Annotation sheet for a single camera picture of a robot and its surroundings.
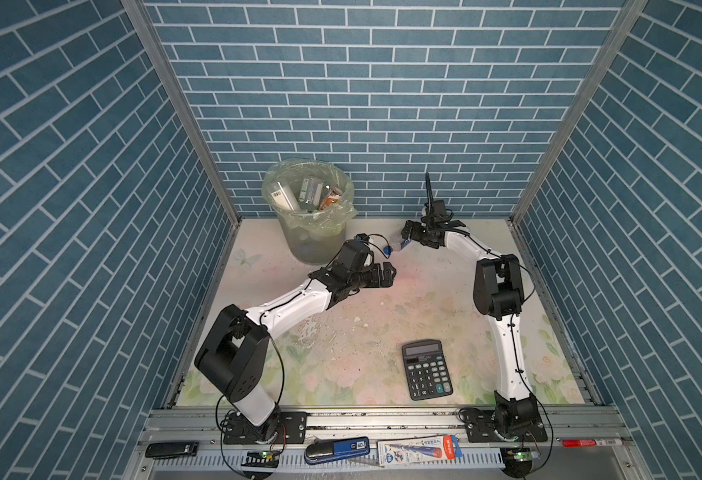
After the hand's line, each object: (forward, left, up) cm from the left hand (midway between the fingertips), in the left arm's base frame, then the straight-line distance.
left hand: (385, 272), depth 86 cm
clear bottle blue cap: (+19, -3, -13) cm, 23 cm away
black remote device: (-40, +54, -16) cm, 69 cm away
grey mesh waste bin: (+16, +25, -9) cm, 31 cm away
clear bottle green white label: (+30, +24, +4) cm, 39 cm away
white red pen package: (-42, -7, -14) cm, 44 cm away
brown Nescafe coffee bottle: (+22, +16, +9) cm, 29 cm away
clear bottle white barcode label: (+20, +30, +11) cm, 38 cm away
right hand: (+25, -12, -9) cm, 29 cm away
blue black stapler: (-41, +14, -11) cm, 45 cm away
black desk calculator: (-23, -11, -14) cm, 29 cm away
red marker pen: (-41, -47, -13) cm, 64 cm away
